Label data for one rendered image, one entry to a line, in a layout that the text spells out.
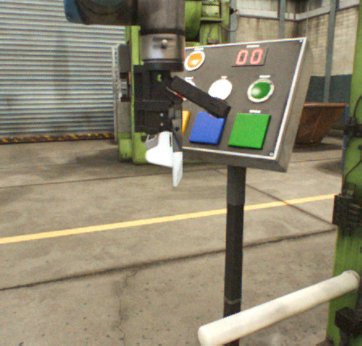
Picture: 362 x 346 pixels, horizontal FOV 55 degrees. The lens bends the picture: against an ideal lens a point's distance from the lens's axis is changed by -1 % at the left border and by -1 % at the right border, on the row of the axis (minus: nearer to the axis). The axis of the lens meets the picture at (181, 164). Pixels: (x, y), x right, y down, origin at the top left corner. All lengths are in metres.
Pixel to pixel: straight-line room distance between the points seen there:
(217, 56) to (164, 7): 0.32
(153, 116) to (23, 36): 7.68
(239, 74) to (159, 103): 0.29
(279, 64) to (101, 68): 7.56
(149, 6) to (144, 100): 0.15
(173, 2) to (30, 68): 7.61
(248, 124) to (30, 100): 7.55
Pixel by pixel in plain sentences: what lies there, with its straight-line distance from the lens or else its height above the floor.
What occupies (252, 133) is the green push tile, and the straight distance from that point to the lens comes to 0.73.
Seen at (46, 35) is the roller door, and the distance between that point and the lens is 8.22.
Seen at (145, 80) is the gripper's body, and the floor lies 1.11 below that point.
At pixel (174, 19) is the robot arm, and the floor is 1.20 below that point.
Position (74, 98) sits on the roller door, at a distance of 8.17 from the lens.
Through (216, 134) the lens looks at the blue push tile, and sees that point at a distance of 0.76.
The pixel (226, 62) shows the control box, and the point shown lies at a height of 1.15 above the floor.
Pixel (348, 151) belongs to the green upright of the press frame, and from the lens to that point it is 0.95.
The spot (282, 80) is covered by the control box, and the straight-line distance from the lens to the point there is 0.77.
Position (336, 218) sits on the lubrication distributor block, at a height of 0.78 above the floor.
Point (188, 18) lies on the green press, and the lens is 5.39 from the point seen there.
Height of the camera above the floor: 1.09
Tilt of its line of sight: 12 degrees down
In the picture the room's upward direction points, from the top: straight up
